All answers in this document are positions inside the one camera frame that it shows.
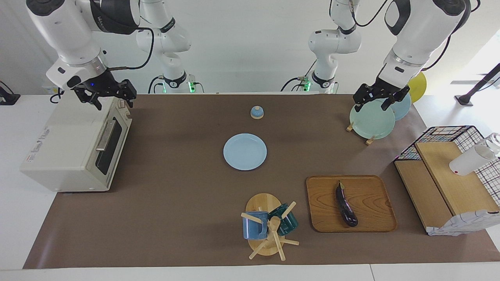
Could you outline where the cream toaster oven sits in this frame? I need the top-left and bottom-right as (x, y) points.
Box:
(20, 96), (133, 192)

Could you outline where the black base cable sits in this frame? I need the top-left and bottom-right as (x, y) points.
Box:
(148, 76), (164, 94)
(281, 77), (309, 92)

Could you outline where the light blue round plate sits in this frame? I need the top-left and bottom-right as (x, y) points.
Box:
(223, 133), (268, 171)

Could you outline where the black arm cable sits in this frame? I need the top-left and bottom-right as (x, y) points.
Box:
(421, 23), (475, 72)
(107, 27), (156, 71)

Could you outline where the wooden serving tray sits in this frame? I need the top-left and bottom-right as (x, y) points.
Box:
(306, 175), (398, 233)

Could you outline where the pale blue racked plate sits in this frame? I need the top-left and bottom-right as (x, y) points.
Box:
(385, 92), (412, 121)

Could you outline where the black device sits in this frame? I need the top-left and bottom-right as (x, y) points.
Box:
(0, 81), (21, 106)

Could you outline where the yellow racked plate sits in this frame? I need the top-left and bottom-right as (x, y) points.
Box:
(407, 72), (427, 103)

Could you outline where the wooden step shelf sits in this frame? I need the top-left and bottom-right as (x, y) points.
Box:
(395, 141), (500, 231)

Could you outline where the black stand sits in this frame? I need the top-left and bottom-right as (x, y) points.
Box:
(455, 62), (500, 107)

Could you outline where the white bottle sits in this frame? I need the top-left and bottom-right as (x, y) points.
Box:
(449, 133), (500, 176)

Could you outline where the dark purple eggplant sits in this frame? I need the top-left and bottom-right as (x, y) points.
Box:
(336, 181), (359, 228)

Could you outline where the blue mug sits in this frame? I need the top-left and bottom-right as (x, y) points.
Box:
(242, 211), (269, 240)

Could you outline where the wooden plate rack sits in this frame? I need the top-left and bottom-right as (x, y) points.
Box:
(346, 122), (377, 146)

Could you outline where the white marbled cloth liner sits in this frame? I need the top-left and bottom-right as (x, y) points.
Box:
(427, 210), (500, 237)

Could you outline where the dark green mug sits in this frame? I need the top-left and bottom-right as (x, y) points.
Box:
(268, 203), (299, 236)

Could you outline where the pale green racked plate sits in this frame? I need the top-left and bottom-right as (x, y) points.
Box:
(349, 99), (396, 140)

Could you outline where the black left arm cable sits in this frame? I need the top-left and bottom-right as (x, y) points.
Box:
(421, 23), (475, 72)

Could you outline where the wooden mug tree stand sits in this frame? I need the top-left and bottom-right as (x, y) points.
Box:
(240, 193), (300, 261)

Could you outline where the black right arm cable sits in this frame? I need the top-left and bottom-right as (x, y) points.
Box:
(107, 27), (156, 71)

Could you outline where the brown table mat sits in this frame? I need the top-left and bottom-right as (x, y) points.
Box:
(23, 94), (500, 270)

